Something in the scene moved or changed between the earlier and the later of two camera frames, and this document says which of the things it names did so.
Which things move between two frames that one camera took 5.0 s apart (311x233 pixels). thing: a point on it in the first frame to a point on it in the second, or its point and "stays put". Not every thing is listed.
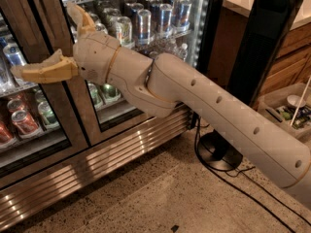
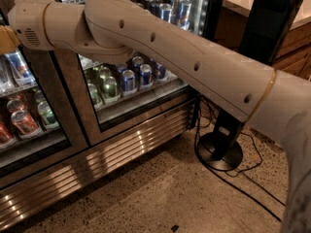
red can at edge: [7, 133] stays put
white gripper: [94, 57] to [26, 22]
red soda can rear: [16, 104] stays put
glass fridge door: [41, 123] stays put
